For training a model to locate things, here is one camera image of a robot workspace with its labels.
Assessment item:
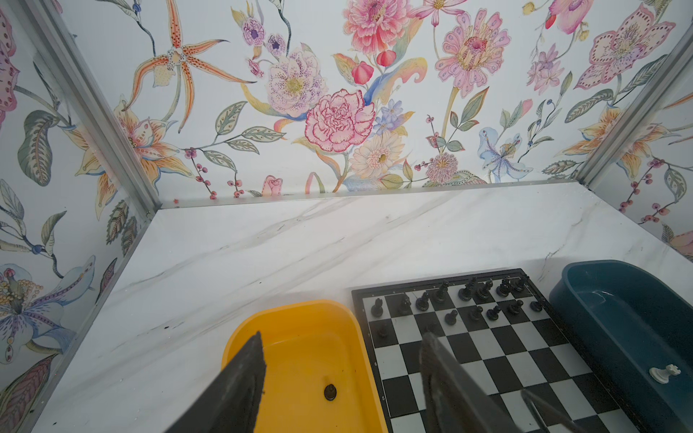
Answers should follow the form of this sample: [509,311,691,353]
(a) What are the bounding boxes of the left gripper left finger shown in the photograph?
[167,332,267,433]

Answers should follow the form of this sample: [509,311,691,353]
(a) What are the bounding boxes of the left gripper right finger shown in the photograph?
[420,333,520,432]

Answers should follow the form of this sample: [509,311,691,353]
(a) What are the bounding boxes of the black white chess board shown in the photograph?
[352,283,636,432]

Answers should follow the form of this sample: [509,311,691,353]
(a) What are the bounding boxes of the black pieces in yellow tray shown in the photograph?
[323,384,337,402]

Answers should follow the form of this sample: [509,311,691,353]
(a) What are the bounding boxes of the black chess pieces row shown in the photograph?
[353,270,555,350]

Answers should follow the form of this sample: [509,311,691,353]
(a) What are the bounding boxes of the white pieces in teal tray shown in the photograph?
[648,364,681,384]

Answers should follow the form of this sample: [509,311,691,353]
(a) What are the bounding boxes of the yellow plastic tray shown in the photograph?
[222,301,387,432]

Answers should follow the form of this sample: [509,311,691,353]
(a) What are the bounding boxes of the teal plastic tray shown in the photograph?
[550,260,692,432]

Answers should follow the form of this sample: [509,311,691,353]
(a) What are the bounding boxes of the right thin black cable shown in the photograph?
[519,388,591,433]

